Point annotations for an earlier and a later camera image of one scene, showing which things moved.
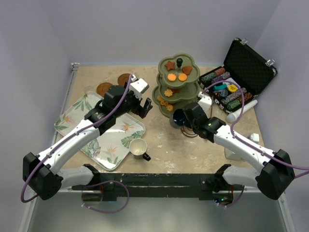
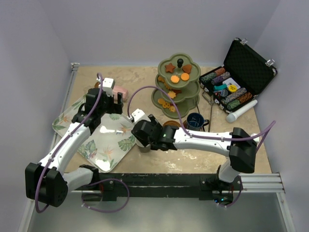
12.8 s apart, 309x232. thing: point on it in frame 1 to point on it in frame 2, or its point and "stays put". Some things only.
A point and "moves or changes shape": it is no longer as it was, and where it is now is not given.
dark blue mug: (177, 118) moves or changes shape
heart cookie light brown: (187, 69) stays put
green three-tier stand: (177, 83) stays put
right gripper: (187, 119) to (154, 122)
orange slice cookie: (169, 107) moves or changes shape
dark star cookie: (170, 65) moves or changes shape
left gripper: (139, 109) to (116, 108)
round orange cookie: (171, 77) moves or changes shape
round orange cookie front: (182, 77) moves or changes shape
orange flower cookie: (168, 93) moves or changes shape
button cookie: (164, 103) moves or changes shape
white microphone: (231, 117) stays put
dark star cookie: (175, 91) stays put
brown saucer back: (122, 78) to (171, 123)
